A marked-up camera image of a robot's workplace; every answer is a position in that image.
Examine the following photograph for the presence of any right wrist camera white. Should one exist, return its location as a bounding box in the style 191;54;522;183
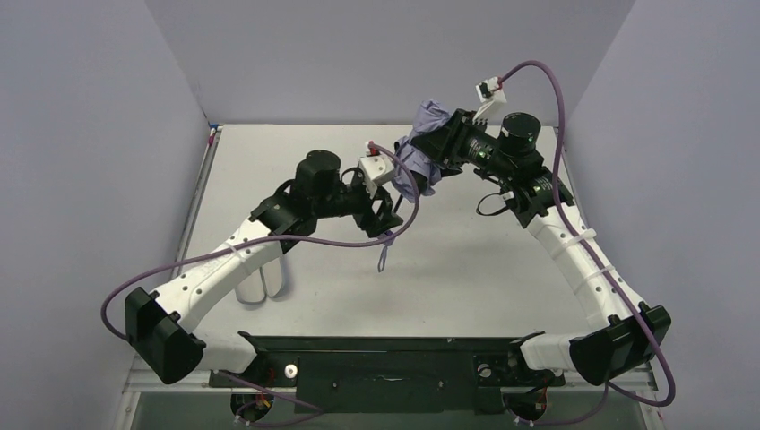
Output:
473;76;507;121

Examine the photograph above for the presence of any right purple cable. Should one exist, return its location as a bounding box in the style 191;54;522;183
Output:
497;60;678;428

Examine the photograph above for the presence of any purple cable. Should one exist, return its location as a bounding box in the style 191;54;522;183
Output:
100;141;421;430
497;60;678;428

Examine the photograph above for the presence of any aluminium frame rail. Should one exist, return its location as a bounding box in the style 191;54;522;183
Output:
122;356;661;397

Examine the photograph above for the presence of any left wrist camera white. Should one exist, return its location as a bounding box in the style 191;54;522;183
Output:
358;154;395;197

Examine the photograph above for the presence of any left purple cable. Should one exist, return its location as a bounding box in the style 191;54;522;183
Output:
100;141;421;430

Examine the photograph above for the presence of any lavender umbrella case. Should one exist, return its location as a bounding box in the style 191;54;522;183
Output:
235;260;287;305

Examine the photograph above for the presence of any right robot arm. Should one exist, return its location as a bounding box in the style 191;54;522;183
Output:
410;109;671;385

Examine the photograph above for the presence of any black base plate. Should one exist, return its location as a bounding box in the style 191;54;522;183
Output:
203;333;580;414

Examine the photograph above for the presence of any lavender umbrella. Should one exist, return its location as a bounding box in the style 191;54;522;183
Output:
392;99;452;212

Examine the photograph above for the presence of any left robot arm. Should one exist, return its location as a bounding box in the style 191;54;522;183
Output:
125;149;402;384

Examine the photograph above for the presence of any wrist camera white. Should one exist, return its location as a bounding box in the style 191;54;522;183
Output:
358;154;395;197
473;76;507;121

